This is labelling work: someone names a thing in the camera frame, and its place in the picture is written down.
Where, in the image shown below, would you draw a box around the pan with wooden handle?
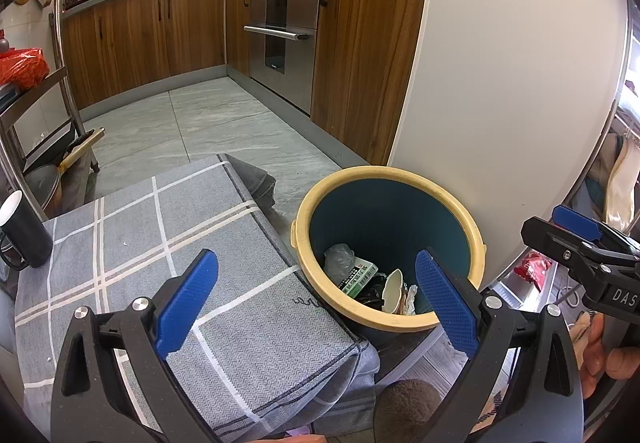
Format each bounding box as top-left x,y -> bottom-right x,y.
59,127 -> 106,174

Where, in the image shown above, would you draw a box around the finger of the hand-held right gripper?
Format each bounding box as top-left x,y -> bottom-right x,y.
521,217 -> 608,286
552,204 -> 640,256

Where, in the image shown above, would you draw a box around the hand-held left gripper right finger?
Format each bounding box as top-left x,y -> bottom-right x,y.
415,248 -> 586,443

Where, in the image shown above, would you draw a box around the beige hanging cloth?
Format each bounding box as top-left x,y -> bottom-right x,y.
585,133 -> 640,224

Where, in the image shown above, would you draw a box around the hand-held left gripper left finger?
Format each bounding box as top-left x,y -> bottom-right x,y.
50,249 -> 221,443

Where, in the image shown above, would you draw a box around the red snack packet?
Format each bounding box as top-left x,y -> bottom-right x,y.
515,255 -> 553,291

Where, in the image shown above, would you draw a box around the green cardboard box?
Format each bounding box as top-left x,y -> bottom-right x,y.
339,260 -> 379,299

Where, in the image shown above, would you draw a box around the wooden kitchen cabinets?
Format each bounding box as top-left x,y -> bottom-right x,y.
62,0 -> 433,166

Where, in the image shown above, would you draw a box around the red plastic bag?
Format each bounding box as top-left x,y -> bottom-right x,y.
0,48 -> 51,91

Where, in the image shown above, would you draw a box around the person's right hand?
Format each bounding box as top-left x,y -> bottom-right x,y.
575,310 -> 640,399

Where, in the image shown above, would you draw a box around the grey checked cloth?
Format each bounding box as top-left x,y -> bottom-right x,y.
14,154 -> 382,439

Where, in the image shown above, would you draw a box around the stainless steel shelf rack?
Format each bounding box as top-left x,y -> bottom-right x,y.
0,0 -> 101,224

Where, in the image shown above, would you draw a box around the black mug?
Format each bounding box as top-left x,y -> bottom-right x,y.
0,190 -> 53,269

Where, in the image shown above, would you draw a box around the stainless steel oven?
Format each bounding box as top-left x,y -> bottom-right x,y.
243,0 -> 326,116

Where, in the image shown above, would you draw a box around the brown fuzzy object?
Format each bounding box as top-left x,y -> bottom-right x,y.
374,379 -> 446,443

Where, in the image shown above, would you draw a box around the black plastic bag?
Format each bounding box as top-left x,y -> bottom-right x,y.
357,275 -> 388,306

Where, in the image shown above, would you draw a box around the teal bin with yellow rim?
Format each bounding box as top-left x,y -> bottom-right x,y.
291,165 -> 487,349

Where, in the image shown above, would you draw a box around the clear plastic bag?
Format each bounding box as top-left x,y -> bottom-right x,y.
324,243 -> 357,281

